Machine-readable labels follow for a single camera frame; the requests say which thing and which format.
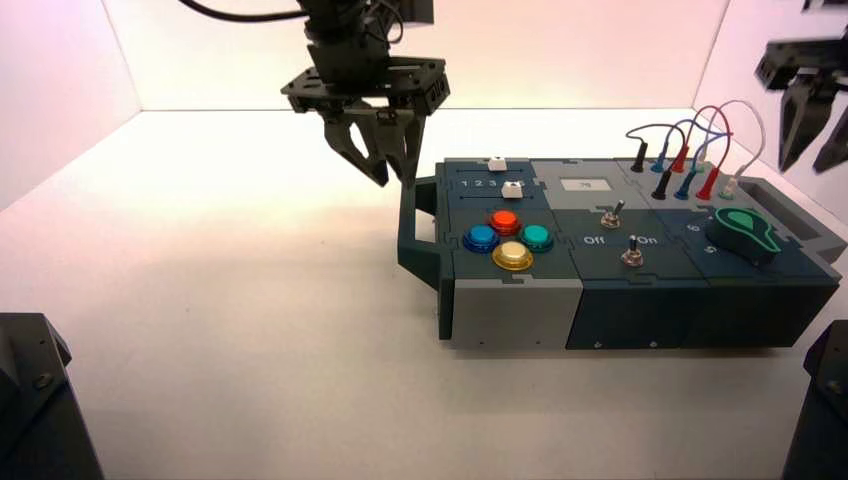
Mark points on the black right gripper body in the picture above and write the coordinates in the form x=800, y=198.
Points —
x=805, y=56

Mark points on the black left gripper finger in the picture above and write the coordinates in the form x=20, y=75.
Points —
x=371, y=166
x=405, y=156

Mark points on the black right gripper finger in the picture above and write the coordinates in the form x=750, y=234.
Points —
x=798, y=126
x=833, y=154

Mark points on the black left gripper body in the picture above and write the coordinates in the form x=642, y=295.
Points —
x=358, y=86

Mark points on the teal and grey control box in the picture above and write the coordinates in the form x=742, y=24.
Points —
x=629, y=318

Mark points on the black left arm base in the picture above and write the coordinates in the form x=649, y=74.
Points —
x=40, y=411

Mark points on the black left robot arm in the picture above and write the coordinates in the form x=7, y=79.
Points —
x=338, y=23

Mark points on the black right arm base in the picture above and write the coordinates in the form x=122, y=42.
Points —
x=825, y=411

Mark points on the white slider knob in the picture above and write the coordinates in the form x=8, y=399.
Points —
x=513, y=190
x=496, y=163

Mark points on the blue round push button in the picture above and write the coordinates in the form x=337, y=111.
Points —
x=482, y=238

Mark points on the red round push button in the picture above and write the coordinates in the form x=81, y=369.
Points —
x=505, y=222

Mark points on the green and black rotary knob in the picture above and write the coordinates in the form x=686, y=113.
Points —
x=742, y=235

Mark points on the yellow round push button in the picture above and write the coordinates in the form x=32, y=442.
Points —
x=512, y=256

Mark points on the green round push button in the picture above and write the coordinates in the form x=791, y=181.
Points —
x=536, y=237

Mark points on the small white display screen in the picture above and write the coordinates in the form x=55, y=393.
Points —
x=586, y=185

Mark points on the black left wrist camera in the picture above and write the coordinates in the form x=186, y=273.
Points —
x=416, y=10

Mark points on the metal toggle switch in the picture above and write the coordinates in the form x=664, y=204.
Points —
x=632, y=255
x=611, y=217

